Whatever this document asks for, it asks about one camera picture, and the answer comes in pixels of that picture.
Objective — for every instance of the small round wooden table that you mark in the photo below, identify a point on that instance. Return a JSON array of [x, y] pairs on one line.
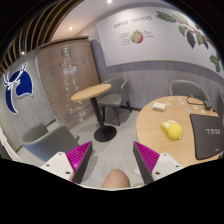
[[104, 133]]

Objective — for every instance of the coffee plant wall mural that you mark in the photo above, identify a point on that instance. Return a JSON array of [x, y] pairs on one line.
[[156, 34]]

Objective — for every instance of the blue deer logo sign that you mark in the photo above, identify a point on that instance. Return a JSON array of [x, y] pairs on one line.
[[20, 83]]

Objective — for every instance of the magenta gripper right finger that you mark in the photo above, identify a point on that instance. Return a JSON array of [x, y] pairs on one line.
[[152, 165]]

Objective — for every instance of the grey armchair behind round table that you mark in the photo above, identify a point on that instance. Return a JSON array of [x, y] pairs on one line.
[[187, 88]]

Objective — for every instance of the wooden wall panel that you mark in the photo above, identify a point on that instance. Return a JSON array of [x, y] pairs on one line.
[[66, 67]]

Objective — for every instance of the grey armchair at left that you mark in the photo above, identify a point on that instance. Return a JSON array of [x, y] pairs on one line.
[[44, 144]]

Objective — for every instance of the person's knee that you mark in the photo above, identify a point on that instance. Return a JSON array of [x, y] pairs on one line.
[[116, 179]]

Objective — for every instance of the white tissue pack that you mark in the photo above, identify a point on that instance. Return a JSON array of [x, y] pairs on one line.
[[159, 106]]

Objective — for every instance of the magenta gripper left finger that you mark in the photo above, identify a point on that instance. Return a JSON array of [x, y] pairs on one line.
[[72, 165]]

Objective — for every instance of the yellow computer mouse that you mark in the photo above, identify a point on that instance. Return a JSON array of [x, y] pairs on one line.
[[172, 129]]

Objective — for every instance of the grey armchair behind small table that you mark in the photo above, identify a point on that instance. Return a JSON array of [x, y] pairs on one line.
[[117, 96]]

